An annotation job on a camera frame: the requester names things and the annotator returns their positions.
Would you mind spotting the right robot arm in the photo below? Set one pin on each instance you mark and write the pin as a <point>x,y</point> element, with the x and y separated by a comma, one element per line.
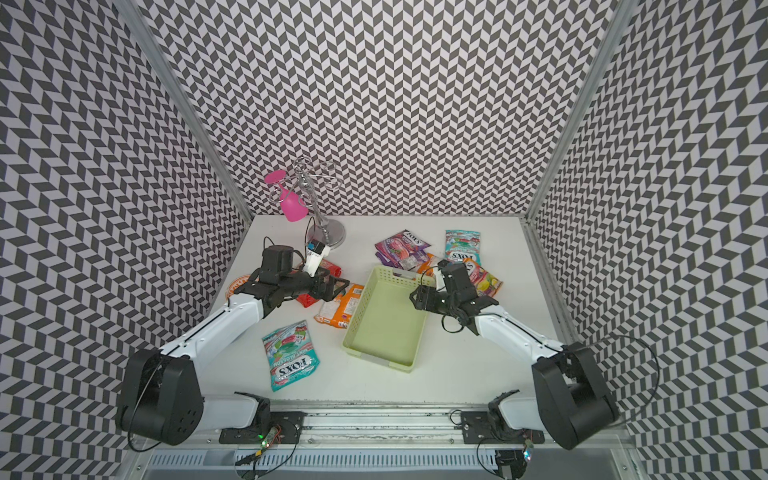
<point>571,398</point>

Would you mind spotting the red candy bag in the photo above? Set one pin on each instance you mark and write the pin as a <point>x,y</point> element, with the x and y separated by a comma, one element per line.
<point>312,296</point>

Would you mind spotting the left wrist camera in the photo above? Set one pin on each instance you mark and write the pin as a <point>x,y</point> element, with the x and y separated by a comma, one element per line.
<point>316,252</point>

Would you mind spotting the teal candy bag back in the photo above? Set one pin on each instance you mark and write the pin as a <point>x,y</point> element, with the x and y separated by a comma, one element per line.
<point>461,245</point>

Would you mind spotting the pink orange candy bag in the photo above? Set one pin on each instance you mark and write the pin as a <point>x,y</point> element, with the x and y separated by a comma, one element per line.
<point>484,282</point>

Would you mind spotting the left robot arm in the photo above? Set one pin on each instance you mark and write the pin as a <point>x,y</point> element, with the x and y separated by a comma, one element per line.
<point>160,397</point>

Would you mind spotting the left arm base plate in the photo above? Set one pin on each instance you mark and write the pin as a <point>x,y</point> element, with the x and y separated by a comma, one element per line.
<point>288,424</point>

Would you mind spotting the pink plastic wine glass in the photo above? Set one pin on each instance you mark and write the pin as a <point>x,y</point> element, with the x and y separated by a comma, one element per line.
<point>293,208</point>

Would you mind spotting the orange patterned bowl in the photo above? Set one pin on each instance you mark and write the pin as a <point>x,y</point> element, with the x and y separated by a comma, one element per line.
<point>237,283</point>

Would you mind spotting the teal candy bag front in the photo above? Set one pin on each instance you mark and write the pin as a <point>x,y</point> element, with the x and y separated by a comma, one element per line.
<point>290,354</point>

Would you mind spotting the light green plastic basket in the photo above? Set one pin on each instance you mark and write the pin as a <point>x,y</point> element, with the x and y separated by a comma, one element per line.
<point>386,328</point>

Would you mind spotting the chrome glass holder stand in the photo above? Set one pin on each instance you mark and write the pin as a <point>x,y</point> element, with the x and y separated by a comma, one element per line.
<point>329,231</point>

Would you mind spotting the teal candy bag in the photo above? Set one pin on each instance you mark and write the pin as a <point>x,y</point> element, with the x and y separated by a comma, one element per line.
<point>461,245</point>
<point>290,354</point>

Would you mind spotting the aluminium front rail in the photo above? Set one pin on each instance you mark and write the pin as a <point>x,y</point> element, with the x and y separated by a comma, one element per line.
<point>369,427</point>

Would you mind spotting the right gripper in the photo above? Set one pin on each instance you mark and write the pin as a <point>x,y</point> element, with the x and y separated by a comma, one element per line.
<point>426,295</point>

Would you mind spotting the purple candy bag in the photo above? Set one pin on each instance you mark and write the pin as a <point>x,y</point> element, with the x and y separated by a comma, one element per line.
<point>403,250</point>

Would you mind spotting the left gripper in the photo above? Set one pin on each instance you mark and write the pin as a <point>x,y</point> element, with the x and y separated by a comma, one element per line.
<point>329,293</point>

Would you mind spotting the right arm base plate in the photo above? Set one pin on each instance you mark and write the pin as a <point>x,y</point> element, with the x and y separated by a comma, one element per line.
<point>482,427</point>

